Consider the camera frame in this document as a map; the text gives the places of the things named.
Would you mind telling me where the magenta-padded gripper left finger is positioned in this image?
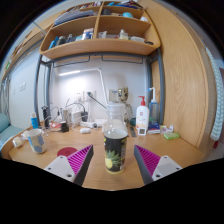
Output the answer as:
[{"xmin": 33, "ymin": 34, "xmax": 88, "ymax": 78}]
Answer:
[{"xmin": 43, "ymin": 144, "xmax": 95, "ymax": 187}]

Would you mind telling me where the small blue tube white cap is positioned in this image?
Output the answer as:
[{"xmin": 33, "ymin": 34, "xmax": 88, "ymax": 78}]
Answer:
[{"xmin": 30, "ymin": 112, "xmax": 40, "ymax": 130}]

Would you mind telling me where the white charger block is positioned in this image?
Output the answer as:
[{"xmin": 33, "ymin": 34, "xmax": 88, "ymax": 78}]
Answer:
[{"xmin": 70, "ymin": 110, "xmax": 84, "ymax": 126}]

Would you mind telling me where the bed with teal pillow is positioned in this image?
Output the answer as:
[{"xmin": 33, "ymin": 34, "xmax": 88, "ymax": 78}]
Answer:
[{"xmin": 0, "ymin": 112, "xmax": 24, "ymax": 151}]

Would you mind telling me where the long wooden wall shelf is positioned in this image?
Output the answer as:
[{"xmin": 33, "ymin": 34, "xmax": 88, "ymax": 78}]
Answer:
[{"xmin": 1, "ymin": 19, "xmax": 56, "ymax": 81}]

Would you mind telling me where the white and blue mug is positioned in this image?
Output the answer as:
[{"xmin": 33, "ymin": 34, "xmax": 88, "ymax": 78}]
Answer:
[{"xmin": 26, "ymin": 128, "xmax": 48, "ymax": 155}]

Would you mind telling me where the grey metal loft frame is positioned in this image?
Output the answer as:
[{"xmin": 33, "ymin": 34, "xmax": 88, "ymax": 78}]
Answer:
[{"xmin": 33, "ymin": 48, "xmax": 166, "ymax": 126}]

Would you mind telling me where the black electric razor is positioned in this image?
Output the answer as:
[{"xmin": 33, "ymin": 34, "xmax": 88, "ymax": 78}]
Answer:
[{"xmin": 41, "ymin": 105, "xmax": 51, "ymax": 129}]

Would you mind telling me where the clear bottle with pineapple label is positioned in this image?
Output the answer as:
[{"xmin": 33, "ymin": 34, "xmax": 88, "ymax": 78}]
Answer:
[{"xmin": 102, "ymin": 103, "xmax": 129, "ymax": 175}]

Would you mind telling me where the white pump bottle red top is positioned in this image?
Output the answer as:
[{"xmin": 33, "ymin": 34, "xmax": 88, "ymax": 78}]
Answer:
[{"xmin": 135, "ymin": 95, "xmax": 150, "ymax": 136}]

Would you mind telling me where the steel cup on black base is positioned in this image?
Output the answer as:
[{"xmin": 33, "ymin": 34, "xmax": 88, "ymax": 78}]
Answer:
[{"xmin": 59, "ymin": 108, "xmax": 70, "ymax": 133}]

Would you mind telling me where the white wall outlet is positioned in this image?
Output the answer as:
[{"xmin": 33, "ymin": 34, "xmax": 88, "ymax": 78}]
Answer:
[{"xmin": 74, "ymin": 90, "xmax": 98, "ymax": 103}]

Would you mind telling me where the flat round red coaster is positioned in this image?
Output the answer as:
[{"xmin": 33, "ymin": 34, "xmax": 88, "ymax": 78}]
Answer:
[{"xmin": 56, "ymin": 146, "xmax": 79, "ymax": 158}]

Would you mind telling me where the wooden shelf unit with items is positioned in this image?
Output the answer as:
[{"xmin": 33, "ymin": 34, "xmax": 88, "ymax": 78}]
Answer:
[{"xmin": 39, "ymin": 0, "xmax": 162, "ymax": 61}]

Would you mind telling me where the green soap box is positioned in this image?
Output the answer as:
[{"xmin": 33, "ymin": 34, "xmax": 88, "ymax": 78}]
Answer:
[{"xmin": 163, "ymin": 132, "xmax": 181, "ymax": 140}]

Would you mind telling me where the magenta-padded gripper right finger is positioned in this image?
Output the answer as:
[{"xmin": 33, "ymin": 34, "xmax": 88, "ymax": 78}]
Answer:
[{"xmin": 133, "ymin": 144, "xmax": 183, "ymax": 186}]

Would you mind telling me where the blue spray bottle white nozzle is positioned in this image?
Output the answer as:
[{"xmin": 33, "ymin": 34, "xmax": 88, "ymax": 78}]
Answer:
[{"xmin": 147, "ymin": 87, "xmax": 161, "ymax": 124}]

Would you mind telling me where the wrapped round bun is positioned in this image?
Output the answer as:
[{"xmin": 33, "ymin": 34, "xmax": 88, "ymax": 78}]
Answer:
[
  {"xmin": 12, "ymin": 136, "xmax": 24, "ymax": 149},
  {"xmin": 20, "ymin": 129, "xmax": 31, "ymax": 140}
]

